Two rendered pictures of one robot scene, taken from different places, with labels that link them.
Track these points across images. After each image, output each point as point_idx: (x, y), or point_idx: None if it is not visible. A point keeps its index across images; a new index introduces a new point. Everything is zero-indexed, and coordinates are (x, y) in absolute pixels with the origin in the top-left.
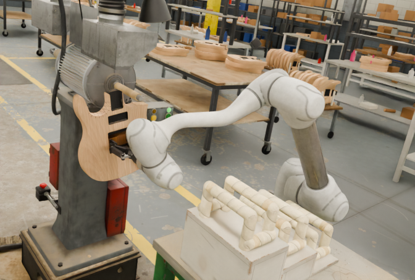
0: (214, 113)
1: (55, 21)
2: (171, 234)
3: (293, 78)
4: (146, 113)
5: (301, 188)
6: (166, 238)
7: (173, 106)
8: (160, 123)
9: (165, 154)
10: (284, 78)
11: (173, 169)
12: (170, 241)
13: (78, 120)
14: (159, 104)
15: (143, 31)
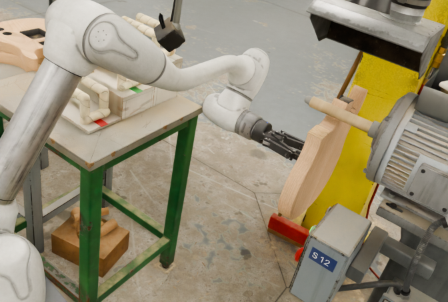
0: (195, 65)
1: None
2: (191, 111)
3: (95, 4)
4: (305, 143)
5: (13, 225)
6: (193, 108)
7: (311, 235)
8: (243, 57)
9: (227, 85)
10: (109, 10)
11: (213, 93)
12: (189, 107)
13: None
14: (337, 230)
15: None
